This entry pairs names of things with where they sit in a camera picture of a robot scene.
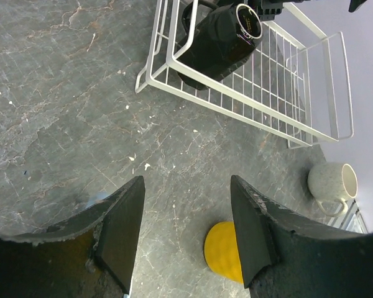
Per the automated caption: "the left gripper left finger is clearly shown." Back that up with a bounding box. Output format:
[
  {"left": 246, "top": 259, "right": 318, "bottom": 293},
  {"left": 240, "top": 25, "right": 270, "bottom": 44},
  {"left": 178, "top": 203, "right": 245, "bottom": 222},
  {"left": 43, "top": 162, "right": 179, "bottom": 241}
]
[{"left": 6, "top": 176, "right": 145, "bottom": 294}]

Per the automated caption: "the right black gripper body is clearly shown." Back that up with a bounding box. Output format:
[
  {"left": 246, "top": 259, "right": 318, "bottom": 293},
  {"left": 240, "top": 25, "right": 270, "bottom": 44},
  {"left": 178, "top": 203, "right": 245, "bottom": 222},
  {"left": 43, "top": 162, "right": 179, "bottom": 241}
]
[{"left": 247, "top": 0, "right": 284, "bottom": 20}]

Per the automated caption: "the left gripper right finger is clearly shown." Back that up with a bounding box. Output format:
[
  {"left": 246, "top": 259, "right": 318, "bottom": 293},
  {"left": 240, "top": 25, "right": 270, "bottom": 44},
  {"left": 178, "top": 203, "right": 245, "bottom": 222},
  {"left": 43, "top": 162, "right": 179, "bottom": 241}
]
[{"left": 231, "top": 175, "right": 373, "bottom": 289}]

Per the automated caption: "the yellow mug black handle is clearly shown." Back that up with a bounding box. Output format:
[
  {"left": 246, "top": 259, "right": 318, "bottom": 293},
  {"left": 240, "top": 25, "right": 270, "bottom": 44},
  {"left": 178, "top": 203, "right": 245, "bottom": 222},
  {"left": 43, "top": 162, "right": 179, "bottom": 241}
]
[{"left": 203, "top": 221, "right": 243, "bottom": 284}]

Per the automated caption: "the black cup white interior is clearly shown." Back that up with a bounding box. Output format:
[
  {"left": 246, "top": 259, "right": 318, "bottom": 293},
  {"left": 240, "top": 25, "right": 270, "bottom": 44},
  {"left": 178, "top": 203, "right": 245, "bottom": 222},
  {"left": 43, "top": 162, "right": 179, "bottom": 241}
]
[{"left": 178, "top": 1, "right": 263, "bottom": 81}]

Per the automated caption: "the white wire dish rack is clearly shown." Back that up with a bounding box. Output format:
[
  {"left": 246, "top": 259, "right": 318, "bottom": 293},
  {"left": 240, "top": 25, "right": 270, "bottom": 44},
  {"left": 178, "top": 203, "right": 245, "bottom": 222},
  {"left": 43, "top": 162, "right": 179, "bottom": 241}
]
[{"left": 135, "top": 1, "right": 354, "bottom": 148}]

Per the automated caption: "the white speckled mug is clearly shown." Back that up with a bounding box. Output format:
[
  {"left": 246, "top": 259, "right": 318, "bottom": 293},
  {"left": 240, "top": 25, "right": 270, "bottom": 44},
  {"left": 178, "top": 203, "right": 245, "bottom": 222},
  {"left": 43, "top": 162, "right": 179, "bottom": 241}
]
[{"left": 307, "top": 162, "right": 358, "bottom": 217}]

